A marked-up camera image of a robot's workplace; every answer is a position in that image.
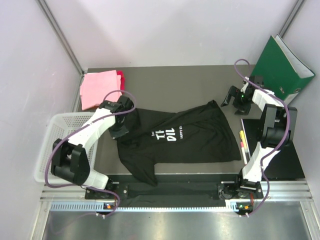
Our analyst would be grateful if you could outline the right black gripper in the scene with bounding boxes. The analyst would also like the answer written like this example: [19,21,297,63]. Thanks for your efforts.
[221,86,253,116]

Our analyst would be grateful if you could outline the black printed t shirt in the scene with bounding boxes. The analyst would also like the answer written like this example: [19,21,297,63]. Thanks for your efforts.
[116,100,241,187]

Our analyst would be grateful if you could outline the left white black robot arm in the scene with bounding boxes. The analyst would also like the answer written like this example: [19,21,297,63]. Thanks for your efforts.
[45,95,135,199]

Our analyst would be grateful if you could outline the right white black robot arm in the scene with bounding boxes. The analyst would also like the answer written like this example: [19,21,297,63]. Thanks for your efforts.
[218,76,298,200]

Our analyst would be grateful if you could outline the yellow marker pen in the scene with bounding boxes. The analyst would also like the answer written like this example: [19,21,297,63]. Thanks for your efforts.
[239,130,246,143]

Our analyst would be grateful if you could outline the pink white marker pen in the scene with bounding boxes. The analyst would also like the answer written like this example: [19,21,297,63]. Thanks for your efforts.
[240,141,248,165]

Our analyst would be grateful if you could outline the folded pink t shirt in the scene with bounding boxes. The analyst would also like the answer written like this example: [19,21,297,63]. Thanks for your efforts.
[79,70,120,111]

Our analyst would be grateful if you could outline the folded red t shirt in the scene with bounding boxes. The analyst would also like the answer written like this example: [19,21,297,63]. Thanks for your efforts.
[116,70,126,90]

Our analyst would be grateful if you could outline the black notebook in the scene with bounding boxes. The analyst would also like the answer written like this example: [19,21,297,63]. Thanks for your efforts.
[241,118,305,181]

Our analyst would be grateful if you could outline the green ring binder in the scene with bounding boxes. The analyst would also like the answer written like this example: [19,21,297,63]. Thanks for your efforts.
[251,35,315,105]

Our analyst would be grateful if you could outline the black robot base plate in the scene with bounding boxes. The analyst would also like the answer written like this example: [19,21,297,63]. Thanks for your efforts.
[84,174,265,208]

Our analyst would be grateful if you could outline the perforated grey cable duct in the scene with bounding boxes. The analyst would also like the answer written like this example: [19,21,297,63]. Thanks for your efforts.
[50,202,250,213]

